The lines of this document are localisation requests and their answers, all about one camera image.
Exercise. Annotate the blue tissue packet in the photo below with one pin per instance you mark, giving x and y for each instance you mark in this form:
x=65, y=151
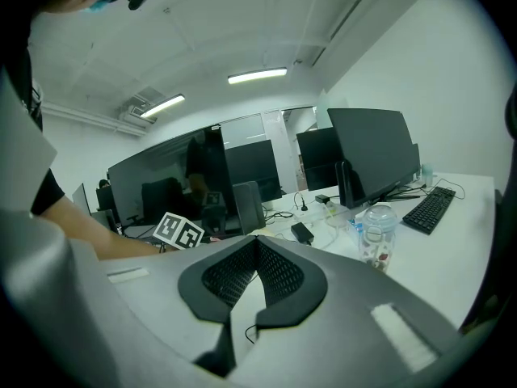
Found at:
x=355, y=224

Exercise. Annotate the pale green bottle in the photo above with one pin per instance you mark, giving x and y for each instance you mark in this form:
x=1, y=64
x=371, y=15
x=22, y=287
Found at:
x=428, y=174

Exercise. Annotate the long ceiling light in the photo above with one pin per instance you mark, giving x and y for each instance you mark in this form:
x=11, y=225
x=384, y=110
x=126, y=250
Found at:
x=161, y=106
x=256, y=76

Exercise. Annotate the small black keyboard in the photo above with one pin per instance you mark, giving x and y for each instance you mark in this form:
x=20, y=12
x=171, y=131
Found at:
x=430, y=210

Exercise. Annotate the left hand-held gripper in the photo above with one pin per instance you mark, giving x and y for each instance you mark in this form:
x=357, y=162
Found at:
x=177, y=230

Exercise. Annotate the curved black monitor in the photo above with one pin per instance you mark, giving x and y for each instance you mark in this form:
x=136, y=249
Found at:
x=161, y=176

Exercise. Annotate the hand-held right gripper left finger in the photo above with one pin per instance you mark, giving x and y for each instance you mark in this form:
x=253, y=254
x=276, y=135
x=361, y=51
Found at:
x=161, y=289

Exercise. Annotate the clear plastic bottle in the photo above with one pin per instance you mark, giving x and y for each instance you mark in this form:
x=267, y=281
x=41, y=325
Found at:
x=377, y=241

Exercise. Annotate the person's black shirt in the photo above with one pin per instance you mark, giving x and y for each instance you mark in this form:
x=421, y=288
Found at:
x=46, y=192

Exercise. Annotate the person's left forearm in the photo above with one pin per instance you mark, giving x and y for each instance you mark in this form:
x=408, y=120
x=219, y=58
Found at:
x=117, y=245

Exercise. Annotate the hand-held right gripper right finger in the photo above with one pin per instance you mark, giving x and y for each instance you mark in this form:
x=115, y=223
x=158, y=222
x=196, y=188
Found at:
x=343, y=317

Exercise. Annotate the grey computer tower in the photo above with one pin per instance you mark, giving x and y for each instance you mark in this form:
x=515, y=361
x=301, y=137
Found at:
x=250, y=208

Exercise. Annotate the black power adapter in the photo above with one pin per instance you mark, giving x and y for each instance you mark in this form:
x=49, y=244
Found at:
x=302, y=233
x=322, y=199

